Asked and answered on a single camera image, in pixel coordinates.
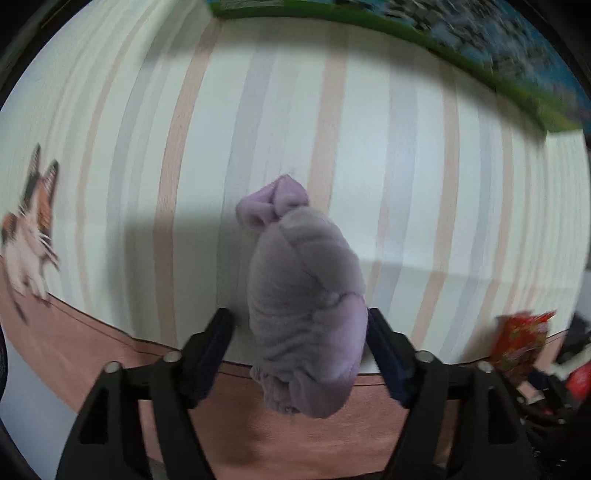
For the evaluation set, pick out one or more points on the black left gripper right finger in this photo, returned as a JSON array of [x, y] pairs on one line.
[[489, 441]]

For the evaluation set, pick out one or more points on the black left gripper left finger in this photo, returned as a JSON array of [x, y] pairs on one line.
[[106, 439]]

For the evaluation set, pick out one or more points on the red snack bag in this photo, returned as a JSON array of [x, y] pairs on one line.
[[520, 342]]

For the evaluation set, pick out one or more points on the purple soft cloth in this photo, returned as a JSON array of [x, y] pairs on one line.
[[306, 298]]

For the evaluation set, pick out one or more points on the brown cardboard box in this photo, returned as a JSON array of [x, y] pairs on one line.
[[490, 40]]

